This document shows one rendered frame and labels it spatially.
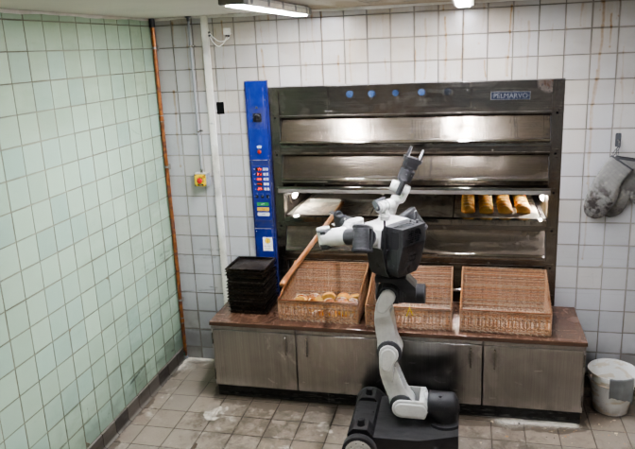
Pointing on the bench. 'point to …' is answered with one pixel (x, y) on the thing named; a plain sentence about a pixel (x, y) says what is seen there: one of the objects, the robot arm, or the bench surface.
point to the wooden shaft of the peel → (306, 250)
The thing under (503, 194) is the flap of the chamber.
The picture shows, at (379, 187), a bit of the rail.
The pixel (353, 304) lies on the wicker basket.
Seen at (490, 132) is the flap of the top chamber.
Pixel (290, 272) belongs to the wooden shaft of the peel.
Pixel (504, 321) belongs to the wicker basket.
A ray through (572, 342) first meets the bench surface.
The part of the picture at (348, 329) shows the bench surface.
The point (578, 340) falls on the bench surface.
